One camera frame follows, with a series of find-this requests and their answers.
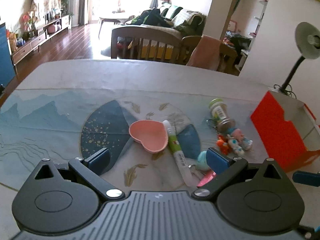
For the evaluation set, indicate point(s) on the white blue toy figure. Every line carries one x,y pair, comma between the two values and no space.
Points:
234,145

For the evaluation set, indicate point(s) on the teal egg-shaped toy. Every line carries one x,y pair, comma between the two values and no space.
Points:
201,163

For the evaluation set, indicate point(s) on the red cartoon keychain figure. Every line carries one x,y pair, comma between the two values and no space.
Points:
223,145

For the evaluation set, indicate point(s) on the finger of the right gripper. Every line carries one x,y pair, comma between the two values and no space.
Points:
306,178

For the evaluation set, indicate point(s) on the wooden chair with cloth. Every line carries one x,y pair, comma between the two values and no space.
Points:
189,43

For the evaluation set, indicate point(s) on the red cardboard box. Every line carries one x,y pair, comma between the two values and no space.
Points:
288,130

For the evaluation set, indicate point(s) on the pink heart-shaped bowl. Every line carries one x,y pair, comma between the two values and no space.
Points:
152,135

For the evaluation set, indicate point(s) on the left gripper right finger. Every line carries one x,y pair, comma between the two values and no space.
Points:
228,172

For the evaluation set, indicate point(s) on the green-capped spice jar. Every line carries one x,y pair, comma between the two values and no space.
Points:
221,120

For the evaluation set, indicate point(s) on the wooden tv cabinet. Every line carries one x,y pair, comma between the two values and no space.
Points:
42,34

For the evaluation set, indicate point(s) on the dark wooden dining chair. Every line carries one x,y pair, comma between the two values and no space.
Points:
136,42

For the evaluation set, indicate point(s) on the red binder clip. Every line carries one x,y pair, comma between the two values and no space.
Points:
207,178

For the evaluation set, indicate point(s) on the sofa with clothes pile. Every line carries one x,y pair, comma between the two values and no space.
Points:
172,18

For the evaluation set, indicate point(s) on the white green pen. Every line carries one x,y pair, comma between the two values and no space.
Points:
178,155

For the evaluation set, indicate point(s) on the pink blue doll figure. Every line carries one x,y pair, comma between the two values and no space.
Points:
243,141

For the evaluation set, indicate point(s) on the blue board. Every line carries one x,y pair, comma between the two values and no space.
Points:
7,72

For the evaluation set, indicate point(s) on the grey desk lamp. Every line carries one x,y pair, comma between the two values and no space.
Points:
307,42

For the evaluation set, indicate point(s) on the pink cloth on chair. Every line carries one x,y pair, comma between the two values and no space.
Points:
206,55

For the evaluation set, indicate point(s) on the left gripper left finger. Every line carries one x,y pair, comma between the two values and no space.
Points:
87,172

